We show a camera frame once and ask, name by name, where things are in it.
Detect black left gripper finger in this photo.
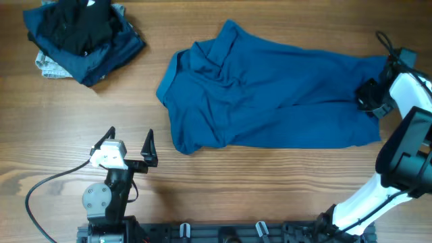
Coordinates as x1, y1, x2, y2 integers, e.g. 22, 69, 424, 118
140, 129, 158, 167
91, 126, 115, 151

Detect teal blue polo shirt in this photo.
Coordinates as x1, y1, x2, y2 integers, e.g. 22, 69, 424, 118
156, 20, 386, 154

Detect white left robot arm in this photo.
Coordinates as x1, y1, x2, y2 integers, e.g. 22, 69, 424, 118
76, 127, 158, 243

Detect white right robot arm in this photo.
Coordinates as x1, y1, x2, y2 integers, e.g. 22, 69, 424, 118
331, 71, 431, 238

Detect navy folded garment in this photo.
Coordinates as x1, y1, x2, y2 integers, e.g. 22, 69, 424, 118
23, 1, 146, 87

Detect light grey folded garment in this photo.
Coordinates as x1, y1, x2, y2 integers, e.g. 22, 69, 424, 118
35, 51, 72, 79

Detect black folded garment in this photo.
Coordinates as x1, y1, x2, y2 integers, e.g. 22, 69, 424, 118
37, 0, 121, 56

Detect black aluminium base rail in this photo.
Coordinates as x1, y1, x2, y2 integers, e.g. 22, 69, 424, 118
76, 221, 377, 243

